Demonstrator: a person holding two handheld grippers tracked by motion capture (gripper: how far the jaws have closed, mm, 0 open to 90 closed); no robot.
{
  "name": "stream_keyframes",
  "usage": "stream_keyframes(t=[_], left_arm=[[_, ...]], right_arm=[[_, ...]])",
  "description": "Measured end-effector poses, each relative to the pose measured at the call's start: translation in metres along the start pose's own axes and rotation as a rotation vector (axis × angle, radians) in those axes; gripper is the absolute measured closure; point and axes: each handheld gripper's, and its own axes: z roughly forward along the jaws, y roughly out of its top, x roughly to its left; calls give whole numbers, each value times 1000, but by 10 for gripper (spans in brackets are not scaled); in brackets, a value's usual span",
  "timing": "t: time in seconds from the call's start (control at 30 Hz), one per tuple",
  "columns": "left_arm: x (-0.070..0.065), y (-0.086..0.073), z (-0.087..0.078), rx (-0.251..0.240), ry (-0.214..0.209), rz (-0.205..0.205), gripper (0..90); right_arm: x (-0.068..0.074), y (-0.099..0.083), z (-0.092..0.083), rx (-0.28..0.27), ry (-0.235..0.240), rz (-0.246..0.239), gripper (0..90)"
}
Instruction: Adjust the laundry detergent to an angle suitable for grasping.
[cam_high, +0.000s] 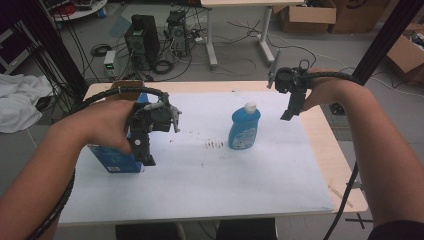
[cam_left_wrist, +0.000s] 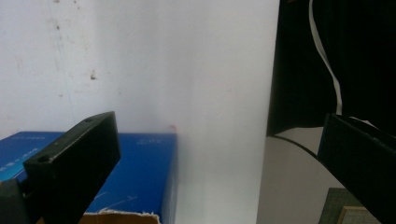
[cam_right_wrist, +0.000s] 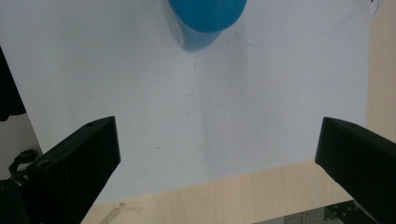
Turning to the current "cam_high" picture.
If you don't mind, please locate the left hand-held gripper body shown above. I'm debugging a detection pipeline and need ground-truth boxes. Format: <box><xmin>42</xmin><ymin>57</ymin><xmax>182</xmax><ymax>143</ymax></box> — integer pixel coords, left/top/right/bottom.
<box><xmin>125</xmin><ymin>99</ymin><xmax>183</xmax><ymax>135</ymax></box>

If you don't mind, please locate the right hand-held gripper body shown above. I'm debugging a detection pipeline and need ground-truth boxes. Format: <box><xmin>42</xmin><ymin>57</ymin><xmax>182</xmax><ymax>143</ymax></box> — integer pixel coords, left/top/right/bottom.
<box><xmin>266</xmin><ymin>49</ymin><xmax>313</xmax><ymax>95</ymax></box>

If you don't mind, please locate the blue cardboard box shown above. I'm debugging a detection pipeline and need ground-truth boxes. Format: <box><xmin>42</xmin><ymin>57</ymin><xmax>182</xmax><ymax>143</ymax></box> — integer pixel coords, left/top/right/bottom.
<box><xmin>87</xmin><ymin>79</ymin><xmax>149</xmax><ymax>174</ymax></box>

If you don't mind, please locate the blue detergent bottle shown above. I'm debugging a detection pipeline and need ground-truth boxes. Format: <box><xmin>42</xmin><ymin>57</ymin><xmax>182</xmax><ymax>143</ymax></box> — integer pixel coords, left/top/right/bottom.
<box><xmin>227</xmin><ymin>101</ymin><xmax>262</xmax><ymax>151</ymax></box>

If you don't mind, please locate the person's right hand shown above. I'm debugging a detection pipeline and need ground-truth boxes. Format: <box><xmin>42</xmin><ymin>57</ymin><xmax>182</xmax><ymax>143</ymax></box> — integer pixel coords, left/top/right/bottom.
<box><xmin>301</xmin><ymin>68</ymin><xmax>355</xmax><ymax>113</ymax></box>

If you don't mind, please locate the person's left hand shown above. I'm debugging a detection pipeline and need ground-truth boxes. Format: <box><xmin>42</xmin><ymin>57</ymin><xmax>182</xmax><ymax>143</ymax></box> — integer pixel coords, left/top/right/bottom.
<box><xmin>56</xmin><ymin>99</ymin><xmax>136</xmax><ymax>155</ymax></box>

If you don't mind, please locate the grey floor mat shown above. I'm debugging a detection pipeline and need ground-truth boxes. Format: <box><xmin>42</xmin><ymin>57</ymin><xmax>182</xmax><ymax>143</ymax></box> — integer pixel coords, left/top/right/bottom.
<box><xmin>320</xmin><ymin>99</ymin><xmax>355</xmax><ymax>143</ymax></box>

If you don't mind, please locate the brown cardboard box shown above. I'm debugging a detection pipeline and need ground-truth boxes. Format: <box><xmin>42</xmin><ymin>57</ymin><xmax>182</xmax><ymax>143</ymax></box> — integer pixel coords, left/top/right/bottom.
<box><xmin>385</xmin><ymin>23</ymin><xmax>424</xmax><ymax>84</ymax></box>
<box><xmin>279</xmin><ymin>0</ymin><xmax>338</xmax><ymax>34</ymax></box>
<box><xmin>329</xmin><ymin>0</ymin><xmax>392</xmax><ymax>34</ymax></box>

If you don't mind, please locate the white power supply unit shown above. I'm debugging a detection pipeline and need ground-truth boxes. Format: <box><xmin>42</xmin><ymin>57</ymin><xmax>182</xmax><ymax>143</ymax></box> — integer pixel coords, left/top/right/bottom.
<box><xmin>103</xmin><ymin>49</ymin><xmax>118</xmax><ymax>79</ymax></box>

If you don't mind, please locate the white table mat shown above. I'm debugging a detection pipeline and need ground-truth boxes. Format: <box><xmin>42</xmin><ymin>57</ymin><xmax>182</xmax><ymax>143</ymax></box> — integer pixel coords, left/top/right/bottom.
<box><xmin>58</xmin><ymin>91</ymin><xmax>335</xmax><ymax>226</ymax></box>

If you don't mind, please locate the dark bulky object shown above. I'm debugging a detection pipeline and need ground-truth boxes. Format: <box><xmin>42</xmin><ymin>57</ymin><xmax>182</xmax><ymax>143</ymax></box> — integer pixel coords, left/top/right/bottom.
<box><xmin>115</xmin><ymin>222</ymin><xmax>181</xmax><ymax>240</ymax></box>
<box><xmin>215</xmin><ymin>218</ymin><xmax>278</xmax><ymax>240</ymax></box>

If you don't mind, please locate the black computer tower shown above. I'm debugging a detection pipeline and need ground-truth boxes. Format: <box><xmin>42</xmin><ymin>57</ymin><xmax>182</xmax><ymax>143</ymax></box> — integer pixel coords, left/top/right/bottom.
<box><xmin>123</xmin><ymin>13</ymin><xmax>162</xmax><ymax>72</ymax></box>

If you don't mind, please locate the white desk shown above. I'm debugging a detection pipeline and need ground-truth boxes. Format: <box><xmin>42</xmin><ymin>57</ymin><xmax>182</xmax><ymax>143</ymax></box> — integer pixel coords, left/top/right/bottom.
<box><xmin>199</xmin><ymin>0</ymin><xmax>306</xmax><ymax>70</ymax></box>

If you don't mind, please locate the grey computer tower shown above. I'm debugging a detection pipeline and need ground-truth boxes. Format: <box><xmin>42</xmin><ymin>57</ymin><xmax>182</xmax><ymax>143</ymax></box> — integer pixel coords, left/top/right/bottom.
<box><xmin>165</xmin><ymin>9</ymin><xmax>190</xmax><ymax>58</ymax></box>

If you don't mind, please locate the white crumpled cloth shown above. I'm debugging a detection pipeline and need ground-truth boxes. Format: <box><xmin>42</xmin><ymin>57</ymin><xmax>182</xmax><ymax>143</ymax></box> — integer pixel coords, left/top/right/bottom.
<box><xmin>0</xmin><ymin>73</ymin><xmax>55</xmax><ymax>134</ymax></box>

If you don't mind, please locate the round white table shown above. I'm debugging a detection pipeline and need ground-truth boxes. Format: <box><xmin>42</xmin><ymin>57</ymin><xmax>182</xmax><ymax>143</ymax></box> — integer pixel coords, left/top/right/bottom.
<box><xmin>43</xmin><ymin>0</ymin><xmax>108</xmax><ymax>23</ymax></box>

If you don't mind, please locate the grey metal rack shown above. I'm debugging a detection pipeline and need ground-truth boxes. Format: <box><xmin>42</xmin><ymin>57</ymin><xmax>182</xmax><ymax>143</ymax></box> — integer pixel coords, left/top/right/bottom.
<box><xmin>0</xmin><ymin>19</ymin><xmax>42</xmax><ymax>76</ymax></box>

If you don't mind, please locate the person's dark sleeve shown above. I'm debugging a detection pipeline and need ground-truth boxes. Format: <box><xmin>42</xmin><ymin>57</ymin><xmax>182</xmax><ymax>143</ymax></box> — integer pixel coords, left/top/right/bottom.
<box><xmin>366</xmin><ymin>219</ymin><xmax>424</xmax><ymax>240</ymax></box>

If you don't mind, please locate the long black cable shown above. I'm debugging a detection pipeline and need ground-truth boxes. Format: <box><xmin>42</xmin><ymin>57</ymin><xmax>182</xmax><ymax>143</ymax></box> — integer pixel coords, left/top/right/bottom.
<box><xmin>226</xmin><ymin>19</ymin><xmax>356</xmax><ymax>76</ymax></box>

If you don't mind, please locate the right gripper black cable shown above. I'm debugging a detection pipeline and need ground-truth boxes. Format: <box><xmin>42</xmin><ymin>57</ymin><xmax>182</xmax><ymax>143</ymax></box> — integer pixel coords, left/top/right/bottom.
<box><xmin>297</xmin><ymin>59</ymin><xmax>365</xmax><ymax>240</ymax></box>

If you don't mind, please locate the coiled black cable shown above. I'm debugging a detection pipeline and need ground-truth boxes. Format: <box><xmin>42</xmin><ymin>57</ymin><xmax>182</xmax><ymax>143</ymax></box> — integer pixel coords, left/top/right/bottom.
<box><xmin>151</xmin><ymin>59</ymin><xmax>175</xmax><ymax>76</ymax></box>
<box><xmin>90</xmin><ymin>43</ymin><xmax>113</xmax><ymax>58</ymax></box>

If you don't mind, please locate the black metal frame post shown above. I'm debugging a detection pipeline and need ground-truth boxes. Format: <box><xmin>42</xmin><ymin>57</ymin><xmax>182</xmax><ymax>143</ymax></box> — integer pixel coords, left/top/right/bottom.
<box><xmin>328</xmin><ymin>0</ymin><xmax>424</xmax><ymax>116</ymax></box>
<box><xmin>19</xmin><ymin>0</ymin><xmax>90</xmax><ymax>98</ymax></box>

